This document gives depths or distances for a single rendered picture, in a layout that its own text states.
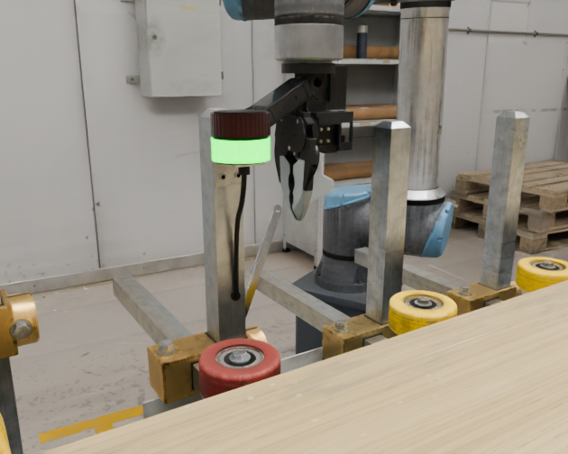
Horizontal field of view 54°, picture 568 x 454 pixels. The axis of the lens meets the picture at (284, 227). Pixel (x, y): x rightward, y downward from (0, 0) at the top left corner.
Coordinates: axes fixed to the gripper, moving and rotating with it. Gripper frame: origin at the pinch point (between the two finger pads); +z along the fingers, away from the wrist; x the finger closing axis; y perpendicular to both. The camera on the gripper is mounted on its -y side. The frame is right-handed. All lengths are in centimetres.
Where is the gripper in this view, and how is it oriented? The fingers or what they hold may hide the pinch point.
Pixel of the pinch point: (294, 212)
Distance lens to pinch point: 77.6
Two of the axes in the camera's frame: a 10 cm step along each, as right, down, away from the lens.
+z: 0.0, 9.6, 2.7
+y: 8.5, -1.4, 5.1
